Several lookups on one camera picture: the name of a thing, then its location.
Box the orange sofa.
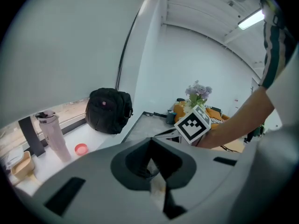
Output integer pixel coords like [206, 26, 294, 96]
[174, 101, 231, 129]

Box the pink tumbler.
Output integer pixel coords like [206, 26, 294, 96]
[35, 110, 72, 163]

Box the wooden clothes hanger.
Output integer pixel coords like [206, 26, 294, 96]
[10, 151, 36, 179]

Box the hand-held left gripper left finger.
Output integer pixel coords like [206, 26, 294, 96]
[31, 138, 165, 224]

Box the small pink round dish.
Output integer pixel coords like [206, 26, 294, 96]
[74, 143, 89, 155]

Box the ceiling light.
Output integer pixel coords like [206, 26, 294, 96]
[237, 8, 266, 30]

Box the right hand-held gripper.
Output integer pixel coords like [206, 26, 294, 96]
[155, 105, 212, 145]

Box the window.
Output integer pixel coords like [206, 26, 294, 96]
[0, 97, 91, 154]

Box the person's right forearm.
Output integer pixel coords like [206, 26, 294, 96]
[198, 85, 275, 150]

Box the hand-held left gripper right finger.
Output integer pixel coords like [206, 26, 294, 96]
[151, 138, 241, 224]

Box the black flat stand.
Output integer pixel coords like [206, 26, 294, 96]
[18, 116, 46, 158]

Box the black backpack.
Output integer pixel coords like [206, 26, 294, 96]
[85, 87, 134, 135]

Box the white face mask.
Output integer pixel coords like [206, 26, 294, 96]
[4, 146, 24, 170]

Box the black and white striped blanket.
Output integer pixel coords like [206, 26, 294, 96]
[203, 105, 225, 124]

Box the wooden coffee table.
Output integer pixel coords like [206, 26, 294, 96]
[200, 134, 245, 153]

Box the dark storage bin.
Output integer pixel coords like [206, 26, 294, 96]
[166, 111, 176, 125]

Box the person's green sweatshirt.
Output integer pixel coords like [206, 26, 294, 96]
[258, 8, 297, 90]

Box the black wall conduit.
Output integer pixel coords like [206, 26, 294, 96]
[116, 13, 141, 92]

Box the purple flower bouquet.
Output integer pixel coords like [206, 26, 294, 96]
[185, 80, 213, 107]

